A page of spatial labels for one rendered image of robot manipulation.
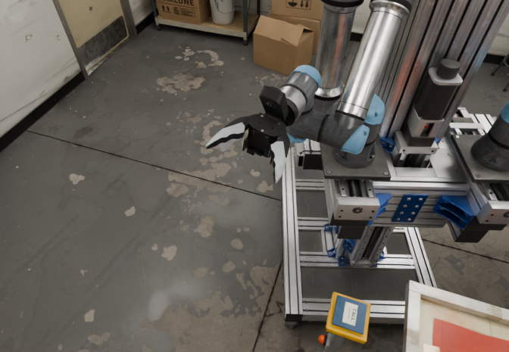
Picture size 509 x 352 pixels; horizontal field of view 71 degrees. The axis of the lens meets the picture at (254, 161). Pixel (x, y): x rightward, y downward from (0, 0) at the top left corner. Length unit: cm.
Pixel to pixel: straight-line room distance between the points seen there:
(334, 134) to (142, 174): 229
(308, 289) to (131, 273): 113
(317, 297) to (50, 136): 266
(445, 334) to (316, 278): 95
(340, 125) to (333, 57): 26
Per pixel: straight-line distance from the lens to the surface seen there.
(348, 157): 124
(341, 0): 99
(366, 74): 90
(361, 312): 132
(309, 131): 90
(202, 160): 299
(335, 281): 219
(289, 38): 378
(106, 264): 261
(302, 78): 85
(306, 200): 246
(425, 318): 140
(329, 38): 105
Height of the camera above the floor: 216
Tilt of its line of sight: 47 degrees down
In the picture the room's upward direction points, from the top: straight up
